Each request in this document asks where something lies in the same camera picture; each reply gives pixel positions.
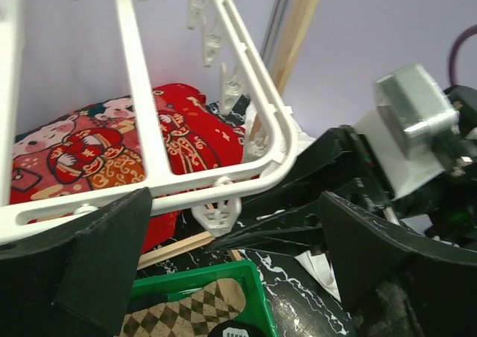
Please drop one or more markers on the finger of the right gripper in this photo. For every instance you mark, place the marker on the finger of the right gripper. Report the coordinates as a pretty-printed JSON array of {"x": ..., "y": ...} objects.
[
  {"x": 289, "y": 232},
  {"x": 338, "y": 157}
]

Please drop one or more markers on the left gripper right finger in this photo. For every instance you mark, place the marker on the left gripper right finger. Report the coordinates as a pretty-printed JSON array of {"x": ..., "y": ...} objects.
[{"x": 395, "y": 282}]

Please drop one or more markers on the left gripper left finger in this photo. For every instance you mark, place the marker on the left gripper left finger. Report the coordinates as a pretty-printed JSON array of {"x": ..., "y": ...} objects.
[{"x": 75, "y": 279}]

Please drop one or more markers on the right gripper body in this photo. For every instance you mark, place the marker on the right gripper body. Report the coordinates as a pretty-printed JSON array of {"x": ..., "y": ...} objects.
[{"x": 449, "y": 200}]

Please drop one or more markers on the white plastic clip hanger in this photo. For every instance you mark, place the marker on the white plastic clip hanger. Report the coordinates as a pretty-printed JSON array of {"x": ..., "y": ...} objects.
[{"x": 213, "y": 195}]

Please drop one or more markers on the beige argyle sock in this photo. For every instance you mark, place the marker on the beige argyle sock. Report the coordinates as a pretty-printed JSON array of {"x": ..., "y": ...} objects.
[{"x": 196, "y": 315}]

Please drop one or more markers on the green plastic basket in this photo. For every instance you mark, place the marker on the green plastic basket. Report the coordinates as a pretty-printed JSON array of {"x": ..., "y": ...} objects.
[{"x": 182, "y": 284}]

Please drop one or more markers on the black grey sports sock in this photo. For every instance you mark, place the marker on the black grey sports sock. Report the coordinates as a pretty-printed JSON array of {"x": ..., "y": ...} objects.
[{"x": 234, "y": 328}]

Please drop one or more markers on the red printed pillow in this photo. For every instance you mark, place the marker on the red printed pillow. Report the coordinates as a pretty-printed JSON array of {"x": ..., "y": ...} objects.
[{"x": 97, "y": 146}]

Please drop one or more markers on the wooden clothes rack frame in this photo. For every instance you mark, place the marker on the wooden clothes rack frame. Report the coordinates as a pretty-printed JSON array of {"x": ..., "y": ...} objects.
[{"x": 291, "y": 38}]

